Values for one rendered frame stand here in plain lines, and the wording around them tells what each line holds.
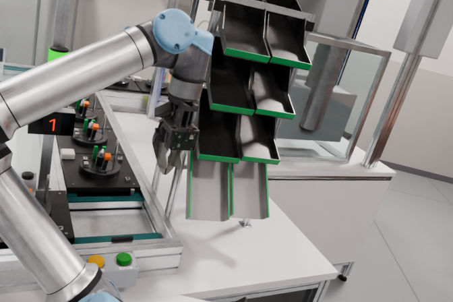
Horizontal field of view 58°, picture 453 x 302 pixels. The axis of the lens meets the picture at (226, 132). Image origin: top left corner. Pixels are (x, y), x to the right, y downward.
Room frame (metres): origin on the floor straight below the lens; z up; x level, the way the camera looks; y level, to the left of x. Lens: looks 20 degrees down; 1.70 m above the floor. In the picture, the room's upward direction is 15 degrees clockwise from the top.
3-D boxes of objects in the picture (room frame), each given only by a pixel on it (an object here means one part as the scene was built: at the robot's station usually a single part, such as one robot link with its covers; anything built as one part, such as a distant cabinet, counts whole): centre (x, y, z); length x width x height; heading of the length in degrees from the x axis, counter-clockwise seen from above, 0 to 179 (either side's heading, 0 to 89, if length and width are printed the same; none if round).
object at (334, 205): (2.44, -0.44, 0.43); 1.11 x 0.68 x 0.86; 121
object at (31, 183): (0.96, 0.49, 1.06); 0.08 x 0.04 x 0.07; 28
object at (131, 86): (2.37, 0.71, 1.01); 0.24 x 0.24 x 0.13; 31
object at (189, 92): (0.91, 0.11, 1.45); 0.08 x 0.08 x 0.05
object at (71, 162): (1.30, 0.40, 1.01); 0.24 x 0.24 x 0.13; 31
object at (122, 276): (0.85, 0.23, 0.93); 0.21 x 0.07 x 0.06; 121
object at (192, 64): (0.91, 0.12, 1.53); 0.09 x 0.08 x 0.11; 118
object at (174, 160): (0.92, 0.10, 1.26); 0.06 x 0.03 x 0.09; 31
